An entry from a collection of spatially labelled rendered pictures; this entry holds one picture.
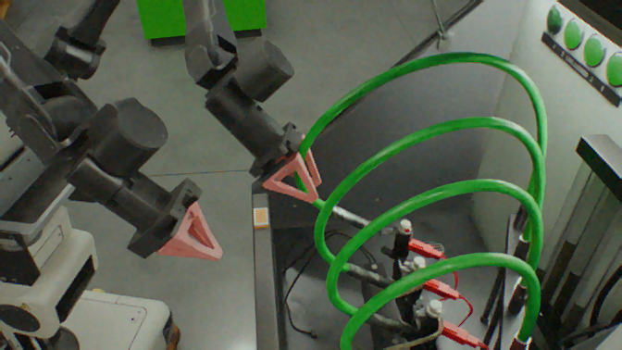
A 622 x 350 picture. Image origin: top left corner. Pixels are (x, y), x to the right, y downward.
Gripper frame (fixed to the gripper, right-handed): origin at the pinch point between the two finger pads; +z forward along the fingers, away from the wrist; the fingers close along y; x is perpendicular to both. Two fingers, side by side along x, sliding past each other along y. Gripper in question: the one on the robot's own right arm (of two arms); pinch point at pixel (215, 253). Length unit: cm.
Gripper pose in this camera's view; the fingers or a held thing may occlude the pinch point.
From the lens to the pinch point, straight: 66.4
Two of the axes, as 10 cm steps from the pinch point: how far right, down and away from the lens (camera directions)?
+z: 7.1, 6.0, 3.6
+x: 1.3, -6.2, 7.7
